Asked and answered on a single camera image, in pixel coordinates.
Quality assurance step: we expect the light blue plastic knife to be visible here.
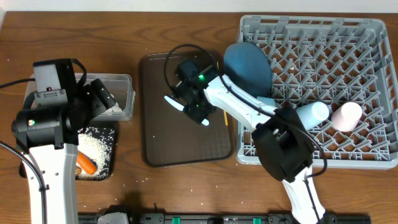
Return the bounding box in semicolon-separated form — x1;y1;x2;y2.
164;95;210;126

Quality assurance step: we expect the large blue plate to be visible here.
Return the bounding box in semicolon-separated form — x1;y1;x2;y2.
223;42;272;98

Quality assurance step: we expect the light blue rice bowl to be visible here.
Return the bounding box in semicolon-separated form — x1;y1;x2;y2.
257;96;276;107

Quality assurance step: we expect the white rice pile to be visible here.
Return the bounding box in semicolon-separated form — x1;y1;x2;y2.
76;126;116;180

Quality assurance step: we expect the light blue plastic cup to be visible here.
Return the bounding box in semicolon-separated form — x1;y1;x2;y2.
296;101;330;130

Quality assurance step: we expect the orange carrot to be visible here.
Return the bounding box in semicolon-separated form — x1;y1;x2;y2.
76;152;97;175

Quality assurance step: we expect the pink plastic cup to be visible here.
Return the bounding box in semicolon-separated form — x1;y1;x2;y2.
331;102;362;132

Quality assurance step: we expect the white tissue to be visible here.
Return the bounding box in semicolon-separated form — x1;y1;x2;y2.
104;101;123;116

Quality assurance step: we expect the brown food scrap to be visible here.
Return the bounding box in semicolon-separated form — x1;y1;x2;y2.
75;167;81;177

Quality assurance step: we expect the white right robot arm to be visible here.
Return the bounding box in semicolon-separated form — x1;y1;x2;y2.
169;65;326;223

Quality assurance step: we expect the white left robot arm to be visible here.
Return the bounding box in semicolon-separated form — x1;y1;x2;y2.
12;77;116;223

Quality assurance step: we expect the grey dishwasher rack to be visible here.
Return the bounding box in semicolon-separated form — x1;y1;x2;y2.
237;15;397;170

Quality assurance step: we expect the wooden chopstick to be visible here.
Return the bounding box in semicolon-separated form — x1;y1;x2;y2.
216;62;228;126

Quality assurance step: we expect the dark brown serving tray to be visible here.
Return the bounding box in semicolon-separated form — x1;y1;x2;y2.
138;49;236;167

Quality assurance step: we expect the clear plastic bin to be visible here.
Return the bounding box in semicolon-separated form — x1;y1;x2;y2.
17;74;133;129

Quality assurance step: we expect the black plastic bin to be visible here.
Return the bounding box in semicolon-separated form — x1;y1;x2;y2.
19;121;119;182

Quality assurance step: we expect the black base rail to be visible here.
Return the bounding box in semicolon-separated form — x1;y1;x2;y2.
78;203;372;224

